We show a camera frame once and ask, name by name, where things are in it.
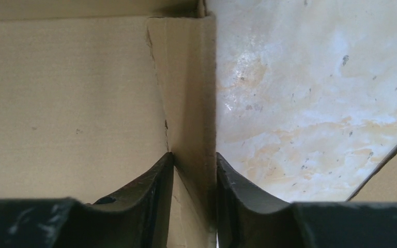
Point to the large cardboard box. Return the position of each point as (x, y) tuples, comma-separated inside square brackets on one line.
[(92, 95)]

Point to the flat cardboard sheet right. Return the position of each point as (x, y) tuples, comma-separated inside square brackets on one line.
[(382, 184)]

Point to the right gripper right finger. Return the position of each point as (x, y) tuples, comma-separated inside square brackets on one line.
[(248, 216)]

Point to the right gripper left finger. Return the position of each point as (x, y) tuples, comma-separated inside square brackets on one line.
[(136, 215)]

